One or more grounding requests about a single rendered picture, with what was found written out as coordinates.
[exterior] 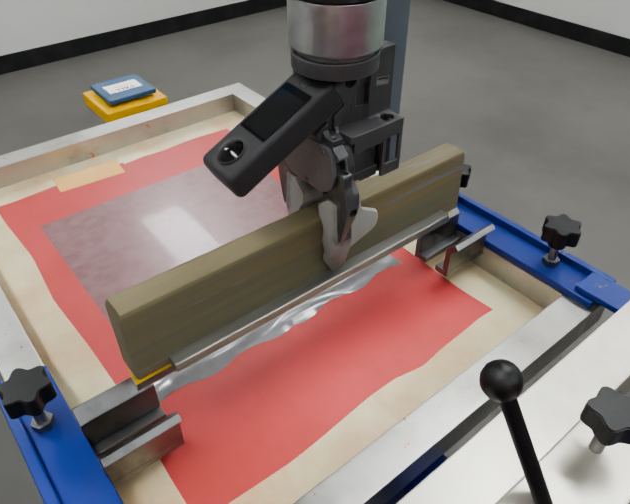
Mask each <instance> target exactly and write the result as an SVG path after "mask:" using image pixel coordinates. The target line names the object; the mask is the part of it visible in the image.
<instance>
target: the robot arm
mask: <svg viewBox="0 0 630 504"><path fill-rule="evenodd" d="M386 6H387V0H287V24H288V42H289V45H290V46H291V48H290V51H291V67H292V69H293V70H294V71H295V72H294V73H293V74H292V75H291V76H290V77H289V78H288V79H287V80H286V81H284V82H283V83H282V84H281V85H280V86H279V87H278V88H277V89H276V90H275V91H274V92H272V93H271V94H270V95H269V96H268V97H267V98H266V99H265V100H264V101H263V102H262V103H260V104H259V105H258V106H257V107H256V108H255V109H254V110H253V111H252V112H251V113H250V114H248V115H247V116H246V117H245V118H244V119H243V120H242V121H241V122H240V123H239V124H238V125H236V126H235V127H234V128H233V129H232V130H231V131H230V132H229V133H228V134H227V135H226V136H224V137H223V138H222V139H221V140H220V141H219V142H218V143H217V144H216V145H215V146H214V147H212V148H211V149H210V150H209V151H208V152H207V153H206V154H205V155H204V157H203V162H204V164H205V166H206V167H207V168H208V169H209V170H210V172H211V173H212V174H213V175H214V176H215V177H216V178H217V179H218V180H219V181H220V182H222V183H223V184H224V185H225V186H226V187H227V188H228V189H229V190H230V191H231V192H232V193H234V194H235V195H236V196H238V197H244V196H246V195H247V194H248V193H249V192H250V191H251V190H252V189H253V188H254V187H255V186H257V185H258V184H259V183H260V182H261V181H262V180H263V179H264V178H265V177H266V176H267V175H268V174H269V173H270V172H272V171H273V170H274V169H275V168H276V167H277V166H278V171H279V177H280V183H281V188H282V193H283V198H284V201H285V202H286V205H287V210H288V214H289V215H290V214H292V213H294V212H296V211H299V210H301V209H303V208H305V207H307V206H310V205H312V204H314V203H316V202H318V201H321V200H323V199H325V198H327V197H328V199H329V200H327V201H325V202H322V203H320V204H319V205H318V209H319V217H320V219H321V222H322V225H323V237H322V243H323V247H324V253H323V256H322V259H323V261H324V262H325V263H326V264H327V265H328V267H329V268H330V269H331V270H332V271H336V270H338V269H339V268H340V267H341V266H342V264H343V263H344V262H345V260H346V257H347V254H348V252H349V248H350V247H351V246H352V245H353V244H355V243H356V242H357V241H358V240H359V239H361V238H362V237H363V236H364V235H365V234H367V233H368V232H369V231H370V230H371V229H372V228H373V227H374V226H375V225H376V223H377V219H378V214H377V210H376V209H375V208H369V207H362V206H361V203H360V193H359V191H358V188H357V186H356V184H355V182H354V181H356V180H359V181H361V180H363V179H365V178H368V177H370V176H372V175H374V174H376V171H379V176H383V175H385V174H387V173H390V172H392V171H394V170H396V169H398V168H399V160H400V151H401V142H402V132H403V123H404V117H403V116H401V115H399V114H397V113H395V112H393V111H392V110H391V97H392V86H393V75H394V64H395V52H396V43H393V42H391V41H386V40H385V41H384V32H385V19H386ZM389 118H391V119H389ZM396 134H397V140H396V150H395V158H393V159H391V160H389V155H390V144H391V137H392V136H394V135H396Z"/></svg>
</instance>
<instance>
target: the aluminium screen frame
mask: <svg viewBox="0 0 630 504"><path fill-rule="evenodd" d="M265 99H266V98H264V97H263V96H261V95H259V94H257V93H256V92H254V91H252V90H251V89H249V88H247V87H245V86H244V85H242V84H240V83H236V84H233V85H229V86H226V87H223V88H219V89H216V90H213V91H210V92H206V93H203V94H200V95H197V96H193V97H190V98H187V99H184V100H180V101H177V102H174V103H171V104H167V105H164V106H161V107H157V108H154V109H151V110H148V111H144V112H141V113H138V114H135V115H131V116H128V117H125V118H122V119H118V120H115V121H112V122H109V123H105V124H102V125H99V126H95V127H92V128H89V129H86V130H82V131H79V132H76V133H73V134H69V135H66V136H63V137H60V138H56V139H53V140H50V141H47V142H43V143H40V144H37V145H33V146H30V147H27V148H24V149H20V150H17V151H14V152H11V153H7V154H4V155H1V156H0V188H3V187H6V186H9V185H12V184H15V183H18V182H21V181H24V180H27V179H30V178H33V177H36V176H39V175H42V174H45V173H48V172H51V171H54V170H57V169H60V168H63V167H66V166H69V165H72V164H75V163H78V162H81V161H84V160H87V159H90V158H93V157H97V156H100V155H103V154H106V153H109V152H112V151H115V150H118V149H121V148H124V147H127V146H130V145H133V144H136V143H139V142H142V141H145V140H148V139H151V138H154V137H157V136H160V135H163V134H166V133H169V132H172V131H175V130H178V129H181V128H184V127H187V126H190V125H193V124H196V123H199V122H202V121H205V120H208V119H211V118H214V117H217V116H220V115H223V114H226V113H229V112H232V111H236V112H238V113H239V114H241V115H242V116H244V117H246V116H247V115H248V114H250V113H251V112H252V111H253V110H254V109H255V108H256V107H257V106H258V105H259V104H260V103H262V102H263V101H264V100H265ZM471 262H472V263H474V264H475V265H477V266H479V267H480V268H482V269H483V270H485V271H486V272H488V273H489V274H491V275H493V276H494V277H496V278H497V279H499V280H500V281H502V282H504V283H505V284H507V285H508V286H510V287H511V288H513V289H515V290H516V291H518V292H519V293H521V294H522V295H524V296H526V297H527V298H529V299H530V300H532V301H533V302H535V303H536V304H538V305H540V306H541V307H543V308H544V310H543V311H541V312H540V313H539V314H538V315H536V316H535V317H534V318H532V319H531V320H530V321H529V322H527V323H526V324H525V325H523V326H522V327H521V328H519V329H518V330H517V331H516V332H514V333H513V334H512V335H510V336H509V337H508V338H507V339H505V340H504V341H503V342H501V343H500V344H499V345H497V346H496V347H495V348H494V349H492V350H491V351H490V352H488V353H487V354H486V355H485V356H483V357H482V358H481V359H479V360H478V361H477V362H476V363H474V364H473V365H472V366H470V367H469V368H468V369H466V370H465V371H464V372H463V373H461V374H460V375H459V376H457V377H456V378H455V379H454V380H452V381H451V382H450V383H448V384H447V385H446V386H444V387H443V388H442V389H441V390H439V391H438V392H437V393H435V394H434V395H433V396H432V397H430V398H429V399H428V400H426V401H425V402H424V403H423V404H421V405H420V406H419V407H417V408H416V409H415V410H413V411H412V412H411V413H410V414H408V415H407V416H406V417H404V418H403V419H402V420H401V421H399V422H398V423H397V424H395V425H394V426H393V427H391V428H390V429H389V430H388V431H386V432H385V433H384V434H382V435H381V436H380V437H379V438H377V439H376V440H375V441H373V442H372V443H371V444H370V445H368V446H367V447H366V448H364V449H363V450H362V451H360V452H359V453H358V454H357V455H355V456H354V457H353V458H351V459H350V460H349V461H348V462H346V463H345V464H344V465H342V466H341V467H340V468H338V469H337V470H336V471H335V472H333V473H332V474H331V475H329V476H328V477H327V478H326V479H324V480H323V481H322V482H320V483H319V484H318V485H317V486H315V487H314V488H313V489H311V490H310V491H309V492H307V493H306V494H305V495H304V496H302V497H301V498H300V499H298V500H297V501H296V502H295V503H293V504H386V503H387V502H388V501H389V500H390V499H391V498H393V497H394V496H395V495H396V494H397V493H398V492H400V491H401V490H402V489H403V488H404V487H405V486H407V485H408V484H409V483H410V482H411V481H412V480H414V479H415V478H416V477H417V476H418V475H419V474H421V473H422V472H423V471H424V470H425V469H426V468H428V467H429V466H430V465H431V464H432V463H433V462H435V461H436V460H437V459H438V458H439V457H440V456H442V455H443V454H444V453H445V452H446V451H447V450H449V449H450V448H451V447H452V446H453V445H454V444H455V443H457V442H458V441H459V440H460V439H461V438H462V437H464V436H465V435H466V434H467V433H468V432H469V431H471V430H472V429H473V428H474V427H475V426H476V425H478V424H479V423H480V422H481V421H482V420H483V419H485V418H486V417H487V416H488V415H489V414H490V413H492V412H493V411H494V410H495V409H496V408H497V407H499V406H500V404H499V402H496V401H493V400H491V399H490V398H488V397H487V396H486V394H485V393H484V392H483V391H482V389H481V387H480V384H479V377H480V372H481V370H482V369H483V367H484V366H485V365H486V363H488V362H490V361H492V360H496V359H505V360H509V361H511V362H513V363H514V364H515V365H516V366H517V367H518V368H519V369H520V371H521V373H522V375H523V377H524V381H523V385H524V384H525V383H527V382H528V381H529V380H530V379H531V378H532V377H534V376H535V375H536V374H537V373H538V372H539V371H541V370H542V369H543V368H544V367H545V366H546V365H548V364H549V363H550V362H551V361H552V360H553V359H555V358H556V357H557V356H558V355H559V354H560V353H562V352H563V351H564V350H565V349H566V348H567V347H569V346H570V345H571V344H572V343H573V342H574V341H576V340H577V339H578V338H579V337H580V336H581V335H582V334H584V333H585V332H586V331H587V330H588V329H590V328H591V327H592V326H593V325H594V324H595V323H597V322H598V321H599V320H600V318H601V316H602V313H603V311H604V309H605V307H603V306H601V305H600V304H598V303H596V304H595V305H594V306H593V307H591V308H590V309H588V308H586V307H584V306H583V305H581V304H579V303H578V302H576V301H574V300H573V299H571V298H569V297H568V296H566V295H564V294H563V293H561V292H560V291H558V290H556V289H555V288H553V287H551V286H550V285H548V284H546V283H545V282H543V281H541V280H540V279H538V278H536V277H535V276H533V275H532V274H530V273H528V272H527V271H525V270H523V269H522V268H520V267H518V266H517V265H515V264H513V263H512V262H510V261H508V260H507V259H505V258H504V257H502V256H500V255H499V254H497V253H495V252H494V251H492V250H490V249H489V248H487V247H485V246H484V249H483V253H482V255H480V256H478V257H477V258H475V259H474V260H472V261H471ZM36 366H44V364H43V362H42V361H41V359H40V357H39V355H38V353H37V352H36V350H35V348H34V346H33V345H32V343H31V341H30V339H29V337H28V336H27V334H26V332H25V330H24V328H23V327H22V325H21V323H20V321H19V320H18V318H17V316H16V314H15V312H14V311H13V309H12V307H11V305H10V303H9V302H8V300H7V298H6V296H5V295H4V293H3V291H2V289H1V287H0V373H1V375H2V377H3V379H4V381H7V380H8V379H9V377H10V374H11V373H12V371H13V370H14V369H16V368H22V369H26V370H28V369H32V368H34V367H36Z"/></svg>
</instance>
